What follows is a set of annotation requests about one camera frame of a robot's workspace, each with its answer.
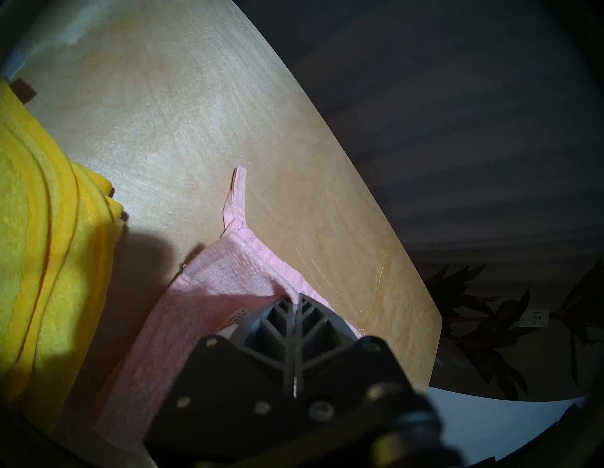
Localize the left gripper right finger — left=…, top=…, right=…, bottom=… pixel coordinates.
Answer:
left=295, top=292, right=425, bottom=442

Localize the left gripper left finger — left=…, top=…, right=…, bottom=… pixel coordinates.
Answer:
left=144, top=292, right=300, bottom=453

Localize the pink terry towel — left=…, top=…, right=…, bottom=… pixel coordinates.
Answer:
left=92, top=165, right=364, bottom=449

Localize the yellow terry towel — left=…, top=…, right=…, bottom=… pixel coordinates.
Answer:
left=0, top=75, right=126, bottom=435

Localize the tall dark leafy plant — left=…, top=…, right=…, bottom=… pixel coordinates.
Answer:
left=422, top=262, right=604, bottom=401

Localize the grey pleated curtain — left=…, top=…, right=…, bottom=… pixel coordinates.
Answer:
left=231, top=0, right=604, bottom=284

